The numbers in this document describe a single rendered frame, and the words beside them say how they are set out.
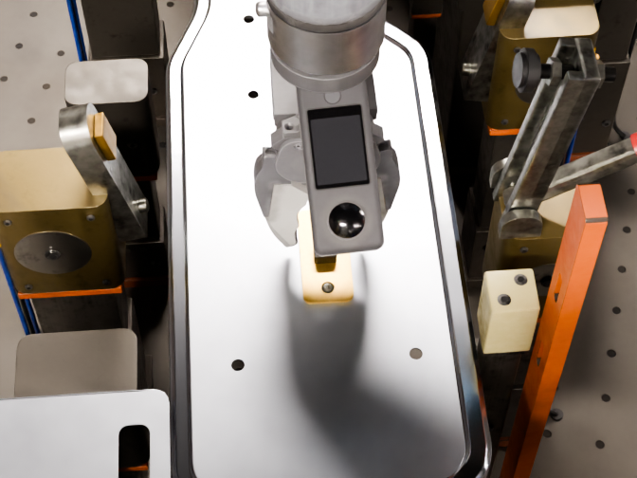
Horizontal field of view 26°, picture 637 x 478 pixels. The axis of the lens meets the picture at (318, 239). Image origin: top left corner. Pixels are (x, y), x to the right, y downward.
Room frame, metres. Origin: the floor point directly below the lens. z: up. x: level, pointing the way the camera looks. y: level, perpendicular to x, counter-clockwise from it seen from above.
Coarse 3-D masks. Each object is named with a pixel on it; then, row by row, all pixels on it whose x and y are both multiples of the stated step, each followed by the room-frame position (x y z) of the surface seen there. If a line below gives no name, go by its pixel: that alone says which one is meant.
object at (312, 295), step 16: (304, 224) 0.60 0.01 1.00; (304, 240) 0.59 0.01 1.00; (304, 256) 0.57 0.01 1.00; (320, 256) 0.57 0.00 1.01; (336, 256) 0.57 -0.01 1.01; (304, 272) 0.56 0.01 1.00; (320, 272) 0.56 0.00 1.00; (336, 272) 0.56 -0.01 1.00; (304, 288) 0.54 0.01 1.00; (320, 288) 0.54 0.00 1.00; (336, 288) 0.54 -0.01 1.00; (352, 288) 0.54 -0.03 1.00
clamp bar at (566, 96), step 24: (528, 48) 0.59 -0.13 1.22; (576, 48) 0.60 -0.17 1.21; (528, 72) 0.57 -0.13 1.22; (552, 72) 0.58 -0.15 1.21; (576, 72) 0.57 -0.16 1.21; (600, 72) 0.58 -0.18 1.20; (552, 96) 0.60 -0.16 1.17; (576, 96) 0.57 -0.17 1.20; (528, 120) 0.60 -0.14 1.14; (552, 120) 0.57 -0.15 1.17; (576, 120) 0.57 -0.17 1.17; (528, 144) 0.60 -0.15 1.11; (552, 144) 0.57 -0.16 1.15; (504, 168) 0.60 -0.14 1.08; (528, 168) 0.57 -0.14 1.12; (552, 168) 0.57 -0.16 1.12; (528, 192) 0.57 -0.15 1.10
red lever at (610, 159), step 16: (624, 144) 0.59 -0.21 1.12; (576, 160) 0.59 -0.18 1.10; (592, 160) 0.59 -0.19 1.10; (608, 160) 0.58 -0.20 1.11; (624, 160) 0.58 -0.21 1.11; (560, 176) 0.59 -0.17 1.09; (576, 176) 0.58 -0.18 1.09; (592, 176) 0.58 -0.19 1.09; (512, 192) 0.59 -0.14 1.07; (560, 192) 0.58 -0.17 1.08
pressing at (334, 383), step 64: (256, 0) 0.84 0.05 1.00; (192, 64) 0.77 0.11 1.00; (256, 64) 0.77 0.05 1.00; (384, 64) 0.77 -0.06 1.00; (192, 128) 0.70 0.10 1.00; (256, 128) 0.70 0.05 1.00; (384, 128) 0.70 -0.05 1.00; (192, 192) 0.64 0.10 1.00; (448, 192) 0.63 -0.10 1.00; (192, 256) 0.58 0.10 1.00; (256, 256) 0.58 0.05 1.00; (384, 256) 0.58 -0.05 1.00; (448, 256) 0.57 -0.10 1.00; (192, 320) 0.52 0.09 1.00; (256, 320) 0.52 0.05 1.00; (320, 320) 0.52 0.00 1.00; (384, 320) 0.52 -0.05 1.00; (448, 320) 0.52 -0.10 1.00; (192, 384) 0.47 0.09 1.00; (256, 384) 0.47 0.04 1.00; (320, 384) 0.47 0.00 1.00; (384, 384) 0.47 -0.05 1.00; (448, 384) 0.47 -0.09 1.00; (192, 448) 0.42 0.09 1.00; (256, 448) 0.42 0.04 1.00; (320, 448) 0.42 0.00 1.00; (384, 448) 0.42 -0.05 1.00; (448, 448) 0.42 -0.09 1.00
